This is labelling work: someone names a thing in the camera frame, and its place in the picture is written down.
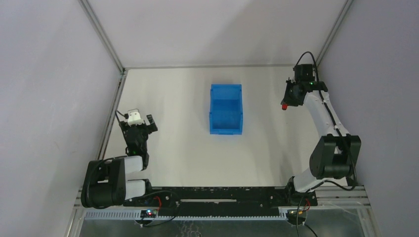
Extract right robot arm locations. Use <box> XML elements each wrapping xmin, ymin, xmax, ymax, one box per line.
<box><xmin>281</xmin><ymin>64</ymin><xmax>361</xmax><ymax>194</ymax></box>

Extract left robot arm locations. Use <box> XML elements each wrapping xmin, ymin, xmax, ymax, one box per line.
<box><xmin>81</xmin><ymin>111</ymin><xmax>158</xmax><ymax>209</ymax></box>

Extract blue plastic bin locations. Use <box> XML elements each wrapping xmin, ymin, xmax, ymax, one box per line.
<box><xmin>209</xmin><ymin>84</ymin><xmax>244</xmax><ymax>135</ymax></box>

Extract left controller board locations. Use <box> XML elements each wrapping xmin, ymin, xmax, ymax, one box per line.
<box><xmin>140</xmin><ymin>209</ymin><xmax>158</xmax><ymax>219</ymax></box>

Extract controller board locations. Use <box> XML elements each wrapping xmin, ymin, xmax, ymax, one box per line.
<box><xmin>140</xmin><ymin>209</ymin><xmax>158</xmax><ymax>219</ymax></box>
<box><xmin>286</xmin><ymin>210</ymin><xmax>307</xmax><ymax>226</ymax></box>

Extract right controller board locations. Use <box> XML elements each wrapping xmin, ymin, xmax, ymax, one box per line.
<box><xmin>286</xmin><ymin>210</ymin><xmax>307</xmax><ymax>226</ymax></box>

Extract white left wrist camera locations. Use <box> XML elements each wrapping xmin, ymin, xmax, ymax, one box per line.
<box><xmin>127</xmin><ymin>109</ymin><xmax>145</xmax><ymax>126</ymax></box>

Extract grey toothed cable duct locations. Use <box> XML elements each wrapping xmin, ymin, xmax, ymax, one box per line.
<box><xmin>84</xmin><ymin>209</ymin><xmax>288</xmax><ymax>221</ymax></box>

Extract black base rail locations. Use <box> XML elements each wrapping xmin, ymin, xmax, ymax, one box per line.
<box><xmin>123</xmin><ymin>187</ymin><xmax>318</xmax><ymax>216</ymax></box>

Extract aluminium frame profile right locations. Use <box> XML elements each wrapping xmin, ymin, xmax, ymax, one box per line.
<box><xmin>315</xmin><ymin>0</ymin><xmax>354</xmax><ymax>76</ymax></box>

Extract aluminium frame profile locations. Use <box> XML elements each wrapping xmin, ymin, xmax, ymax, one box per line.
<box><xmin>79</xmin><ymin>0</ymin><xmax>126</xmax><ymax>160</ymax></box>
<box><xmin>315</xmin><ymin>0</ymin><xmax>354</xmax><ymax>76</ymax></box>

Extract aluminium frame profile left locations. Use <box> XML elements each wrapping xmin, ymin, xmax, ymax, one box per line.
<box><xmin>79</xmin><ymin>0</ymin><xmax>126</xmax><ymax>160</ymax></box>

